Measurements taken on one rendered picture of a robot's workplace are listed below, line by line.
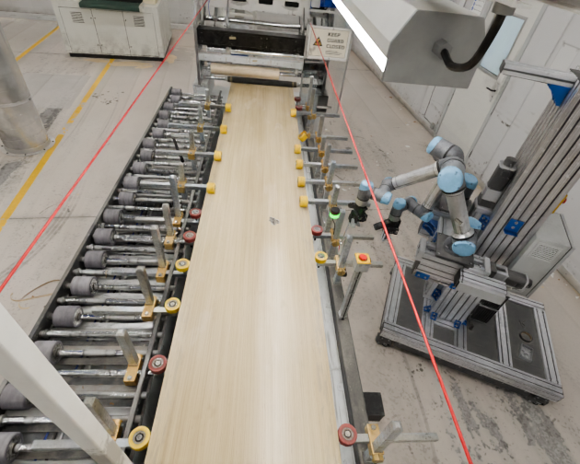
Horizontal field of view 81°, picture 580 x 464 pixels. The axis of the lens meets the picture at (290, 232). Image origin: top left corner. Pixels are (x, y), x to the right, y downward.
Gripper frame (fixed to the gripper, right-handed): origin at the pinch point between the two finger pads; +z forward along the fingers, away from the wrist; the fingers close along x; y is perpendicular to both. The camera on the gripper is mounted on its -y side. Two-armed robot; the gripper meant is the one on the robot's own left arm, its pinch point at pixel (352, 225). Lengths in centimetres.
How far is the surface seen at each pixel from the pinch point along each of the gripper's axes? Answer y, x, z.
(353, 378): 79, -37, 31
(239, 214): -43, -63, 10
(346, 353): 65, -34, 31
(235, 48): -278, 0, -28
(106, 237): -51, -149, 16
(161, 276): -8, -120, 17
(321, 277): 6.7, -18.9, 38.5
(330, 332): 47, -33, 39
